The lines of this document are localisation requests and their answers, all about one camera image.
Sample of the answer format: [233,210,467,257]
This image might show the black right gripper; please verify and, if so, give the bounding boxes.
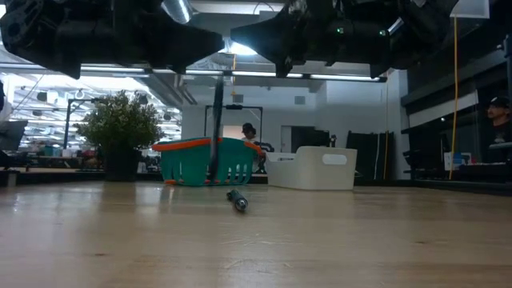
[230,0,342,79]

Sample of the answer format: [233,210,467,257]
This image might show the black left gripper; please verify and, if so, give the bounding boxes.
[79,0,225,76]

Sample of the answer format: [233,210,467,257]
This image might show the black pen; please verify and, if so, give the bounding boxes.
[208,74,226,183]
[226,189,250,214]

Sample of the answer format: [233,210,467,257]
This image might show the teal basket orange rim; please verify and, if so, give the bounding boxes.
[151,136,266,187]

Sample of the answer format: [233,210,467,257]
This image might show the white plastic bin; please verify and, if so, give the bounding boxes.
[266,146,358,191]

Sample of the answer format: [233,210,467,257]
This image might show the long ceiling light bar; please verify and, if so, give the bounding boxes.
[79,63,388,83]

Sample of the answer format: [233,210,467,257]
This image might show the person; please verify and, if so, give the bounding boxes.
[486,95,512,147]
[238,122,268,161]

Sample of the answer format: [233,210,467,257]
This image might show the green potted plant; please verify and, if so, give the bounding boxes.
[74,90,163,183]

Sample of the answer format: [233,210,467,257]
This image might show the black folding panel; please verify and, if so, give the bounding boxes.
[346,130,395,181]

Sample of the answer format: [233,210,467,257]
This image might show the black metal stand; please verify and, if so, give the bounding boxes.
[62,97,103,150]

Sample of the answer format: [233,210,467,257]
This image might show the dark monitor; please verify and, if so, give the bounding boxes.
[0,119,29,152]

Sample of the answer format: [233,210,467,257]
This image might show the blue white box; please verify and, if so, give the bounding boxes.
[442,150,473,172]

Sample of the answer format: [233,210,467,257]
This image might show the black aluminium table frame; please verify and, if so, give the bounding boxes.
[0,168,512,197]

